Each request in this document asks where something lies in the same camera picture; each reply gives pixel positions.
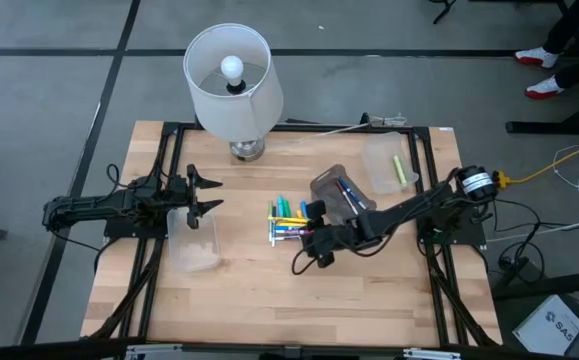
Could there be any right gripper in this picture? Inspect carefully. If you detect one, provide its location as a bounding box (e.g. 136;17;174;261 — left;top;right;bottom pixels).
300;199;375;270

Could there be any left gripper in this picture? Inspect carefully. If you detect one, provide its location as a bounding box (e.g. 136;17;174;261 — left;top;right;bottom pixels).
164;163;226;231

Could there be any purple marker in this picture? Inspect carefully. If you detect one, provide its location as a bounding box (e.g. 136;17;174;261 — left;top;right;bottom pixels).
274;229;316;242

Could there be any red marker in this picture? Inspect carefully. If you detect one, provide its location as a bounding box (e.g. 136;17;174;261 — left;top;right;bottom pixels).
335;179;360;216

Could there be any white marker with green cap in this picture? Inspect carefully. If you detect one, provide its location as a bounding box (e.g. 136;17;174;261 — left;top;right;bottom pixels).
267;200;276;248

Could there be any blue pen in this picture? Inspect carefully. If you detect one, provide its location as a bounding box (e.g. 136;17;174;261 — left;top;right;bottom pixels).
337;177;369;211

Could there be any light green highlighter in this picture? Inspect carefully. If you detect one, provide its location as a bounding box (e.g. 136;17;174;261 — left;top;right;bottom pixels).
392;154;408;185

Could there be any clear plastic bin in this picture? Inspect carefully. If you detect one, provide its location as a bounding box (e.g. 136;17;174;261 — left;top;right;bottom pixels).
165;206;221;274
360;130;421;196

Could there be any white shade silver table lamp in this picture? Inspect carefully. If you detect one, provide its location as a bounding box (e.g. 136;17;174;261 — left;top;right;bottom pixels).
182;22;286;163

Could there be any black power adapter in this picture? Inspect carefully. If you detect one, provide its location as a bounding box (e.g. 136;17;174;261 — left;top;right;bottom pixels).
497;255;533;286

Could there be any black table leg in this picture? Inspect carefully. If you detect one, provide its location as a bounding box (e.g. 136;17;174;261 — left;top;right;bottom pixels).
491;269;579;302

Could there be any white printed box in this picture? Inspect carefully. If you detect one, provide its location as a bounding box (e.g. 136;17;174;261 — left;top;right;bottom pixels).
512;293;579;357

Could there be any black stand leg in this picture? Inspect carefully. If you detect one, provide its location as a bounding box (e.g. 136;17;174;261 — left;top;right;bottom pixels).
428;0;459;26

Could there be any black table base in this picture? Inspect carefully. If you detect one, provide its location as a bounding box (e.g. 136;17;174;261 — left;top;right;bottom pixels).
505;92;579;136

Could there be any person's foot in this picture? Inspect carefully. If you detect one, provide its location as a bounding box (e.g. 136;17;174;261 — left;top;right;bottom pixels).
513;46;560;69
523;74;565;100

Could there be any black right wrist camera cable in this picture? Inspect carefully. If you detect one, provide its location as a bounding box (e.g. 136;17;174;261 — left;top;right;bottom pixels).
290;247;323;277

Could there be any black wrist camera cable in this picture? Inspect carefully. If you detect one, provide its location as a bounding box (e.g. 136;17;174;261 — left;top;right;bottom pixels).
105;162;138;190
290;247;323;277

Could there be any black left wrist camera cable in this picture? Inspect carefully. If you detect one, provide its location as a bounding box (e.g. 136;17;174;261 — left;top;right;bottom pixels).
105;162;138;190

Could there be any black aluminium frame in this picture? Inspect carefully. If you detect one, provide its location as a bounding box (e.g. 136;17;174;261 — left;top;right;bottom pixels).
0;119;579;360

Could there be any clear lamp cable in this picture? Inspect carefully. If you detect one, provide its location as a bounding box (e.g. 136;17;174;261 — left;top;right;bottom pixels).
318;114;409;137

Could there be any silver metal bracket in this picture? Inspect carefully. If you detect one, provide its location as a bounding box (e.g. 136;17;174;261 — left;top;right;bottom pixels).
124;343;185;360
402;348;463;360

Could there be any white floor cable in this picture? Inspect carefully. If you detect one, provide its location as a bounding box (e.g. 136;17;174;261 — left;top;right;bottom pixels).
486;214;579;245

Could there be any yellow extension cable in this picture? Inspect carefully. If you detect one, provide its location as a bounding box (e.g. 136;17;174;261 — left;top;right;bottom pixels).
492;132;579;197

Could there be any thin white cable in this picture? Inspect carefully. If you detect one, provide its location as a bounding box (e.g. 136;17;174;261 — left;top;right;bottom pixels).
552;143;579;190

